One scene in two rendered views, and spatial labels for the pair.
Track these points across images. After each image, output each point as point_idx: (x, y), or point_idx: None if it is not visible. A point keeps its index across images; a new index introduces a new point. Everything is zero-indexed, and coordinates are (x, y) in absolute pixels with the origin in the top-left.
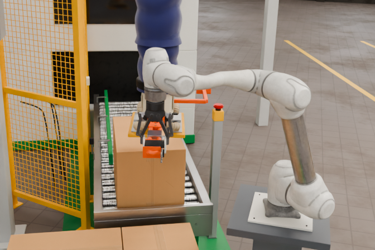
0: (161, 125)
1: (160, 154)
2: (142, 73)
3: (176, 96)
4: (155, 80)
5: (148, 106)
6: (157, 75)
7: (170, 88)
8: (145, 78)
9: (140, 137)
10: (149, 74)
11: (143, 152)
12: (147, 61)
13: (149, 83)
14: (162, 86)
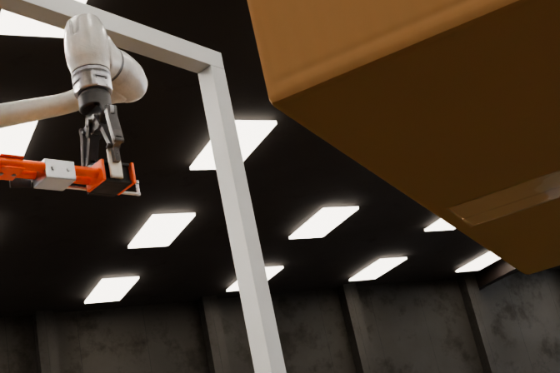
0: (98, 141)
1: (137, 180)
2: (102, 45)
3: (141, 95)
4: (127, 63)
5: (111, 101)
6: (129, 57)
7: (147, 81)
8: (111, 54)
9: (118, 148)
10: (116, 51)
11: (134, 171)
12: (106, 31)
13: (112, 65)
14: (139, 74)
